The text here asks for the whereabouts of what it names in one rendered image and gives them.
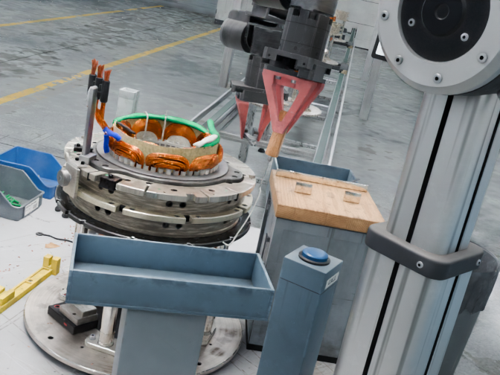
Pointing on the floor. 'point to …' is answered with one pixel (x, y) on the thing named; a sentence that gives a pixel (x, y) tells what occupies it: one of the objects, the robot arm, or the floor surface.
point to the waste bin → (458, 339)
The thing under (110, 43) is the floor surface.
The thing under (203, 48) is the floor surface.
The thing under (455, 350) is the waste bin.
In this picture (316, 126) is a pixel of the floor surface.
